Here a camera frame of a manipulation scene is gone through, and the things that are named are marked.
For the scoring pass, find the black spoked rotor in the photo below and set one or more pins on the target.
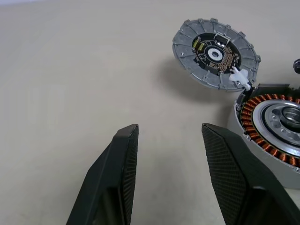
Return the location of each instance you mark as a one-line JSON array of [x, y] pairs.
[[297, 66]]

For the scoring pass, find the grey motor lid with circuit board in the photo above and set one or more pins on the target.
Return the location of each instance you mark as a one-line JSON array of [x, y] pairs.
[[187, 42]]

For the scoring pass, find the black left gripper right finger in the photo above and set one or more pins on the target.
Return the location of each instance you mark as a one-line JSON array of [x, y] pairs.
[[236, 182]]

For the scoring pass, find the silver motor housing with copper windings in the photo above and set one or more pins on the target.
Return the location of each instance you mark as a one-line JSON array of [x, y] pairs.
[[257, 117]]

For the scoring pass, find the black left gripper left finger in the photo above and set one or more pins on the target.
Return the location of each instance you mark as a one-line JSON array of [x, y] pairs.
[[110, 178]]

